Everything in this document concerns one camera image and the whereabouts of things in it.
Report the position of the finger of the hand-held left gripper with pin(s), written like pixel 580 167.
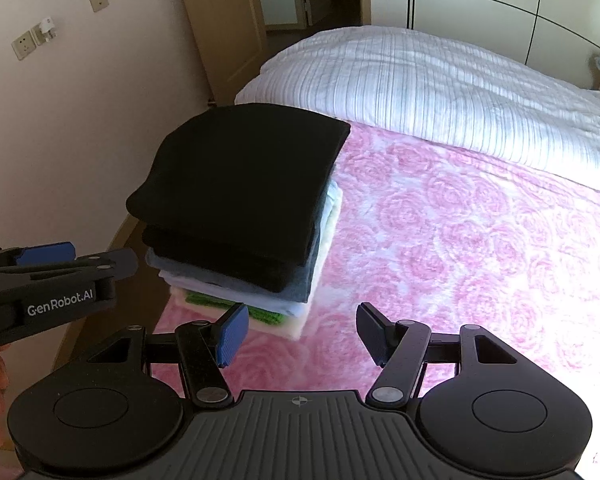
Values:
pixel 47 253
pixel 105 266

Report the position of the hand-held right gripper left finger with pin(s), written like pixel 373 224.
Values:
pixel 232 335

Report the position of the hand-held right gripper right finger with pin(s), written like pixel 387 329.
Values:
pixel 372 335

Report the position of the black pants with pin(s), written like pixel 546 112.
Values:
pixel 240 170

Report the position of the stack of folded clothes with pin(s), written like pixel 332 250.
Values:
pixel 220 294
pixel 290 328

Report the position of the green folded towel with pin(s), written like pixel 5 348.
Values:
pixel 265 316

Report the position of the black folded garment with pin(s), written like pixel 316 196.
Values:
pixel 220 260

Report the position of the pink floral blanket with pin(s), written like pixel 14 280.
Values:
pixel 455 260

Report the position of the white plug-in charger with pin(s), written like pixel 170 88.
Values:
pixel 45 30

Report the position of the striped lilac quilt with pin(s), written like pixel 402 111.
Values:
pixel 430 90

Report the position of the wooden door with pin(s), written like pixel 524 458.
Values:
pixel 220 25

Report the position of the beige wall socket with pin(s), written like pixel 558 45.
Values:
pixel 24 46

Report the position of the beige wall switch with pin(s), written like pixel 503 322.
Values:
pixel 99 1

